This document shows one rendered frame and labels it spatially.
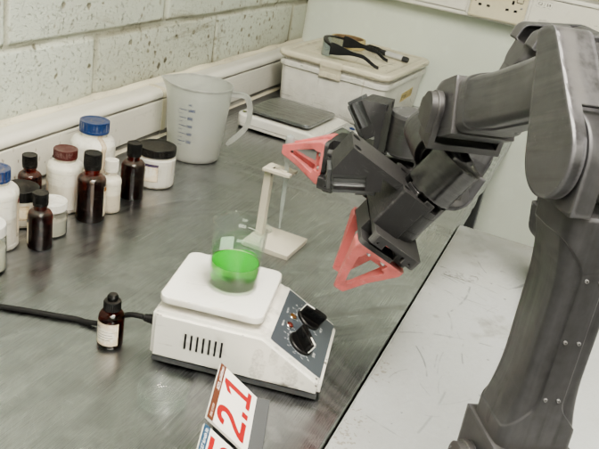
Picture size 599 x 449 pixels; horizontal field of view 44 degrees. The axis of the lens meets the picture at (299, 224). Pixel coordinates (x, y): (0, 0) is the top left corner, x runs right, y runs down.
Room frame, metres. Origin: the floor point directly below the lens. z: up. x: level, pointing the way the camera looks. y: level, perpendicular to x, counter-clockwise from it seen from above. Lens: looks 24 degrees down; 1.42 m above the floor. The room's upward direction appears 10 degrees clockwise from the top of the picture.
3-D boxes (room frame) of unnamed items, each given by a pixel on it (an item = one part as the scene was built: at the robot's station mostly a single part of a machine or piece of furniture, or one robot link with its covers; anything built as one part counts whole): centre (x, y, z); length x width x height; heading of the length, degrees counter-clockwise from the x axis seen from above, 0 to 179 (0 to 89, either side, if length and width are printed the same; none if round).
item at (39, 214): (0.91, 0.36, 0.94); 0.03 x 0.03 x 0.08
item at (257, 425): (0.62, 0.03, 0.92); 0.09 x 0.06 x 0.04; 1
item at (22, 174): (1.03, 0.42, 0.94); 0.04 x 0.04 x 0.09
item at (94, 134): (1.12, 0.35, 0.96); 0.07 x 0.07 x 0.13
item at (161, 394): (0.63, 0.11, 0.91); 0.06 x 0.06 x 0.02
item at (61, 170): (1.05, 0.37, 0.95); 0.06 x 0.06 x 0.10
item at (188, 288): (0.75, 0.07, 0.98); 0.12 x 0.12 x 0.01; 84
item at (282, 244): (1.06, 0.03, 0.96); 0.08 x 0.08 x 0.13; 71
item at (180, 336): (0.75, 0.05, 0.94); 0.22 x 0.13 x 0.08; 84
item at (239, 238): (0.75, 0.06, 1.03); 0.07 x 0.06 x 0.08; 74
